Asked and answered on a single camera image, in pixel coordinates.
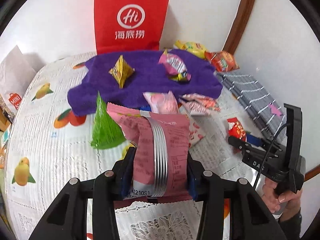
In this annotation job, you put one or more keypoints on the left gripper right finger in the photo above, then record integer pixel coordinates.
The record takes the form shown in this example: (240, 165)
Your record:
(195, 184)

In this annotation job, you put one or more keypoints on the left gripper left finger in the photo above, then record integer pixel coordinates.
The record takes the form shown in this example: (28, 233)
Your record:
(123, 174)

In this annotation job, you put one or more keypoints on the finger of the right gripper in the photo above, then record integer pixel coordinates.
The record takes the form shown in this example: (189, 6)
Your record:
(253, 140)

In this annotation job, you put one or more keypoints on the small red snack packet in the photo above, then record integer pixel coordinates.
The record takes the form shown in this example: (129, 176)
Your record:
(235, 129)

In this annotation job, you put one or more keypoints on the pink silver-striped snack bag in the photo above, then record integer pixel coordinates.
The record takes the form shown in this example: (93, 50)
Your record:
(160, 162)

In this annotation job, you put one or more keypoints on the green triangular snack pack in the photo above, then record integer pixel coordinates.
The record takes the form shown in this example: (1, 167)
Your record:
(106, 132)

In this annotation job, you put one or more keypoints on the long pink red wrapper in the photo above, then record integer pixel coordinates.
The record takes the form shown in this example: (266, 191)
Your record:
(198, 105)

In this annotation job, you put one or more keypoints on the light pink snack packet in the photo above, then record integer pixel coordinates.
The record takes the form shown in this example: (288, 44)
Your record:
(162, 103)

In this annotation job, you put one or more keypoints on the yellow triangular snack pack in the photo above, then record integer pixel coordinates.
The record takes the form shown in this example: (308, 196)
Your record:
(121, 71)

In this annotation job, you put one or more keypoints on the pink yellow candy bag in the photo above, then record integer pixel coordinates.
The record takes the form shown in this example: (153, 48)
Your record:
(175, 68)

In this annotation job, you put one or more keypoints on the person right hand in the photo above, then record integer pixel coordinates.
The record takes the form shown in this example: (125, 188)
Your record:
(273, 201)

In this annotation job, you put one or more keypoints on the grey checked cloth with star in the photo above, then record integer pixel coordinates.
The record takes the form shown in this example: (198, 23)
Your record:
(263, 109)

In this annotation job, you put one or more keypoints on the strawberry print snack packet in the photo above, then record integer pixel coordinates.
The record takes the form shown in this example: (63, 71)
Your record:
(196, 133)

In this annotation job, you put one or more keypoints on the fruit print tablecloth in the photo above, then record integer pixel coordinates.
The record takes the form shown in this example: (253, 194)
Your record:
(41, 159)

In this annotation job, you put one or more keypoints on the orange chips bag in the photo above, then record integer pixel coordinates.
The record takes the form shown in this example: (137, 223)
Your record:
(222, 61)

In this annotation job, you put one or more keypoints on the purple towel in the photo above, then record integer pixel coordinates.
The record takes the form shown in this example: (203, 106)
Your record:
(149, 76)

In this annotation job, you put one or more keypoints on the yellow chips bag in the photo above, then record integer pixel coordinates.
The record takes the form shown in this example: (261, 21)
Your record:
(194, 48)

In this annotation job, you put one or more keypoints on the white plastic shopping bag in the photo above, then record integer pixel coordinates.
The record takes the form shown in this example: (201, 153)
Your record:
(16, 75)

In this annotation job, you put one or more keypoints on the red paper shopping bag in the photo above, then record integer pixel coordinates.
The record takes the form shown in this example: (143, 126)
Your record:
(127, 25)

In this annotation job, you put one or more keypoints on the brown wooden door frame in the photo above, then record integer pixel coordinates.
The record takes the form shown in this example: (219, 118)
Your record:
(239, 25)

